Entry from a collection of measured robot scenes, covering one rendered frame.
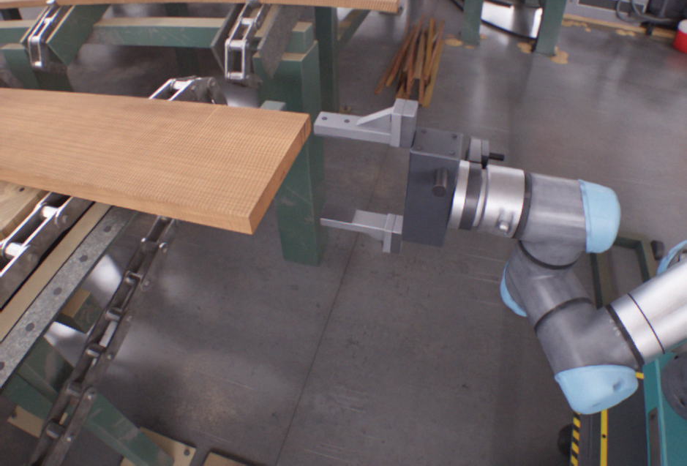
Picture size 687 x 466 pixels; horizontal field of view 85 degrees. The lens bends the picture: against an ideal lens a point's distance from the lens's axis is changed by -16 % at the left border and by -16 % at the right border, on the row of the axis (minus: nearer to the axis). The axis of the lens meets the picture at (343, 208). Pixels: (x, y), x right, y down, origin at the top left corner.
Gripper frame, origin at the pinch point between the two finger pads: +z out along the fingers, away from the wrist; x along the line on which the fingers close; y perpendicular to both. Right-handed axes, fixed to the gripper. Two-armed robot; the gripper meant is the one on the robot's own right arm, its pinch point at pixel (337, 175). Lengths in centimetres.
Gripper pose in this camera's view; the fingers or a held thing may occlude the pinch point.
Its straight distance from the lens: 50.8
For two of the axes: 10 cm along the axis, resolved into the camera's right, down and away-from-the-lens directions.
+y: -2.6, 6.7, -7.0
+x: 0.1, 7.2, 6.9
